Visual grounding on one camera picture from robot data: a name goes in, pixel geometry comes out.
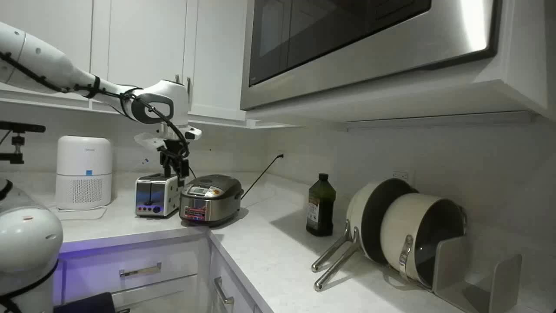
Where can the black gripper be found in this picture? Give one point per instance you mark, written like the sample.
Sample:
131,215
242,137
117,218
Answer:
173,152

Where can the white silver toaster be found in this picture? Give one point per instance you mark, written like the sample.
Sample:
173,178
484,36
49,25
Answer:
152,198

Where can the silver black rice cooker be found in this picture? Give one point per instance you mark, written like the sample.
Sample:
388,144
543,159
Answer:
209,201

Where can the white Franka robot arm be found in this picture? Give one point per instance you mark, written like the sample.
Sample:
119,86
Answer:
41,58

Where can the white lower cabinets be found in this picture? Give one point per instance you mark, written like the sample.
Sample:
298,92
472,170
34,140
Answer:
168,258

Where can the white air purifier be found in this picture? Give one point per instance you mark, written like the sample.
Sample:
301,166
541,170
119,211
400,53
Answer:
84,171

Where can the dark glass oil bottle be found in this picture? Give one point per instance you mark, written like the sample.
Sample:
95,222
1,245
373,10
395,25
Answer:
320,211

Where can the dark blue cloth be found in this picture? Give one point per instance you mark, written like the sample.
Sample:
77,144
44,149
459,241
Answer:
88,305

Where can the cream frying pan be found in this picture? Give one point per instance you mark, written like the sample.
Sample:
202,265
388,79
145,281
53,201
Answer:
334,269
355,215

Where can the stainless steel microwave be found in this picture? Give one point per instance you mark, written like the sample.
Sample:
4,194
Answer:
371,64

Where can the cream pot black interior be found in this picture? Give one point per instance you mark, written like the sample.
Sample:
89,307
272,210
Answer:
406,227

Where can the grey pan rack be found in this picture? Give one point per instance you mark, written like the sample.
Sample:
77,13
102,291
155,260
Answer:
452,267

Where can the white upper wall cabinets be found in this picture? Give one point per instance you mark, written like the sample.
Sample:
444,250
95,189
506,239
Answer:
145,41

